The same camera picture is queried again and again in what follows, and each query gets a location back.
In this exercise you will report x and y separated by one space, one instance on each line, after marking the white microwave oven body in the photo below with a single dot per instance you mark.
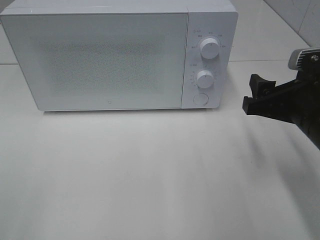
205 18

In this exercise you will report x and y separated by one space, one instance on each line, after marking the round white door button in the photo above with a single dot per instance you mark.
200 99

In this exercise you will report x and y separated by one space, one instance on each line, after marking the white microwave door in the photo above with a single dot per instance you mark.
76 62

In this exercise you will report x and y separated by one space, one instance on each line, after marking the white timer knob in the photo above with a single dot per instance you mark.
204 79

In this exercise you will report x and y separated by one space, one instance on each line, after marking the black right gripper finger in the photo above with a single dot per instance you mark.
259 86

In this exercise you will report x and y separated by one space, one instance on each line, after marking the upper white power knob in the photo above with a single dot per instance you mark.
210 47

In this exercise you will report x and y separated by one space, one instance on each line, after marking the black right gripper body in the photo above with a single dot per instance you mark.
296 102

